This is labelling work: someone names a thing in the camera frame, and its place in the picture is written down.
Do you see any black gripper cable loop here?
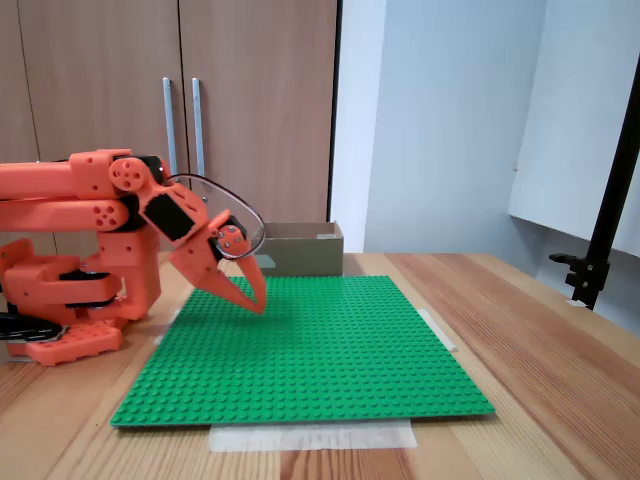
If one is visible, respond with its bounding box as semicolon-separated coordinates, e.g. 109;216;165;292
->
162;173;266;261

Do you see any brown wooden cabinet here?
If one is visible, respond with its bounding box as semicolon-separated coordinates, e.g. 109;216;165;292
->
0;0;339;256

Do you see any black table clamp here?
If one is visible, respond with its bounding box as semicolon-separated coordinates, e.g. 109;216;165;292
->
0;312;69;345

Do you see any white wall panel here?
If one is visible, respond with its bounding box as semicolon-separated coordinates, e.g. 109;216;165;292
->
508;0;640;259

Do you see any brown cardboard box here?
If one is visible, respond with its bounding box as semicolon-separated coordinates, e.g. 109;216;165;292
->
257;221;345;277

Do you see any metal cabinet handle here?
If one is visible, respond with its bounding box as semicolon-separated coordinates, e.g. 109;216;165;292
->
162;77;179;174
191;77;207;178

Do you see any black camera stand with clamp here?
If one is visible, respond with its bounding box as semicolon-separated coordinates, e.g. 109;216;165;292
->
548;69;640;312

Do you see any green lego baseplate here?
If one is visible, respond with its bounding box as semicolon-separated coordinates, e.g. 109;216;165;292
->
109;274;497;429

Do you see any wide masking tape strip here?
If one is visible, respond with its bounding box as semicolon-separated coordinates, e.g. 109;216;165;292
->
207;419;419;454

